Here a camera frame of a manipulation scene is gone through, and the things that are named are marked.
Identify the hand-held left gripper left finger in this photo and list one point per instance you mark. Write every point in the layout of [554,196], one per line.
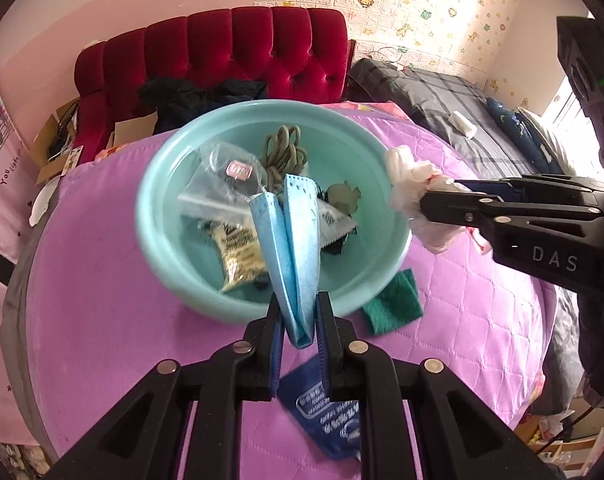
[276,360]

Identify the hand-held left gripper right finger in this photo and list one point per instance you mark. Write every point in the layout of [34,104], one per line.
[324,355]

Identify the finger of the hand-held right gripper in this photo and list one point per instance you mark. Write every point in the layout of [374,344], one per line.
[486,188]
[456,207]

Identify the white cloth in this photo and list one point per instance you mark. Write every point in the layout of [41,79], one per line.
[406,175]

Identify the blue face mask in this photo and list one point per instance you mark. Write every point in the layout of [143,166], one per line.
[292,260]

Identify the black patterned packet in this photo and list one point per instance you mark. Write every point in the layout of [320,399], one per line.
[334,247]

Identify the yellow snack packet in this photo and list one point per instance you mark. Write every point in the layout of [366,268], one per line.
[239,255]

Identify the teal plastic basin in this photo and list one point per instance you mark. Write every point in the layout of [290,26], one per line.
[192,240]

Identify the clear plastic bag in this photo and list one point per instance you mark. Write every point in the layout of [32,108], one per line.
[217,190]

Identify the dark blue pouch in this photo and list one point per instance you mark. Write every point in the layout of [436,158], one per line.
[307,410]

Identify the dark blue pillow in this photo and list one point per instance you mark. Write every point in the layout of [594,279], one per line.
[511,125]

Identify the small white roll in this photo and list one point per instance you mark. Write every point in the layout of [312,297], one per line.
[462,124]

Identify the white pillow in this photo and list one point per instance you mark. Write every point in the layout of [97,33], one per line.
[546,135]

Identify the green scouring pad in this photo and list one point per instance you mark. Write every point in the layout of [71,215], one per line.
[394,305]

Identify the grey plaid bedding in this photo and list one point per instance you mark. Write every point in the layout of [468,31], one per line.
[431,90]

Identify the purple quilted mat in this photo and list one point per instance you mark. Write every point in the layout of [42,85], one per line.
[107,310]

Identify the red tufted sofa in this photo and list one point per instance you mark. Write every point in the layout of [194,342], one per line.
[262,45]

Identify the flat cardboard piece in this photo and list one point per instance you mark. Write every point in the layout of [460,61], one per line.
[132,130]

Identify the dark clothing pile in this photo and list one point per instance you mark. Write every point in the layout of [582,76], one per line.
[182,102]

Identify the white paper sheet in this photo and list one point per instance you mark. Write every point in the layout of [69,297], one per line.
[42,205]

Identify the small printed card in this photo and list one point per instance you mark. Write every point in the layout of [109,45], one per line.
[72,160]

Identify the open cardboard box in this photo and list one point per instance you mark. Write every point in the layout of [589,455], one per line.
[49,135]

